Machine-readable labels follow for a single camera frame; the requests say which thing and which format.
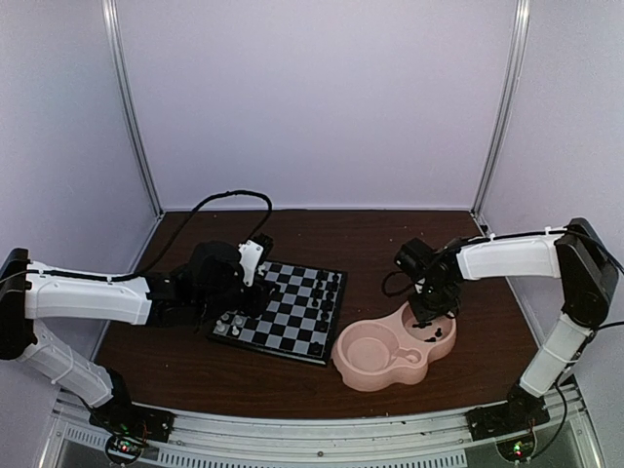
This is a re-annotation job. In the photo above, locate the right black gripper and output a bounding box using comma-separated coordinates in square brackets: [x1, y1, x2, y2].
[408, 281, 460, 324]

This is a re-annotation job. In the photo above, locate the black and white chessboard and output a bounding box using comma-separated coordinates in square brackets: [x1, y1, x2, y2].
[208, 261, 347, 367]

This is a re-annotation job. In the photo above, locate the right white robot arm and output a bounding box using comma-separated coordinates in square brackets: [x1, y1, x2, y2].
[394, 217, 623, 431]

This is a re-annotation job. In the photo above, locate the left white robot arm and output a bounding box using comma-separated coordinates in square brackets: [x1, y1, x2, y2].
[1, 235, 274, 433]

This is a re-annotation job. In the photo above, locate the pile of black chess pieces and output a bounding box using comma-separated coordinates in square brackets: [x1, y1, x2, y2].
[410, 322, 444, 342]

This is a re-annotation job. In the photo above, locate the pink double pet bowl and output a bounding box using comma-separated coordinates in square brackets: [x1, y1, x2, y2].
[331, 303, 457, 392]

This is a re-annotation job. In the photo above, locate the left black cable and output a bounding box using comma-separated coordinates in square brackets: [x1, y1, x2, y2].
[111, 189, 273, 284]

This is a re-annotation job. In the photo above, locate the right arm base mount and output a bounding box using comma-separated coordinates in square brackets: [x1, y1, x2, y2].
[465, 403, 550, 441]

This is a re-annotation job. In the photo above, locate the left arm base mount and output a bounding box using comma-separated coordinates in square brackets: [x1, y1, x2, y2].
[89, 405, 176, 443]

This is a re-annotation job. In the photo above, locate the front aluminium rail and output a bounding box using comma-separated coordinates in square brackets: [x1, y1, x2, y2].
[48, 379, 594, 468]

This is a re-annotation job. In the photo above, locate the left aluminium frame post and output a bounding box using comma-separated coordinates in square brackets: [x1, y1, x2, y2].
[101, 0, 164, 218]

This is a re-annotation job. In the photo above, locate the aluminium frame post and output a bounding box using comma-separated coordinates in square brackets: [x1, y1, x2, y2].
[101, 0, 164, 218]
[471, 0, 531, 218]

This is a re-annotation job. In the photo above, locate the right aluminium frame post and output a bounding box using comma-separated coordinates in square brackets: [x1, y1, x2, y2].
[471, 0, 531, 218]

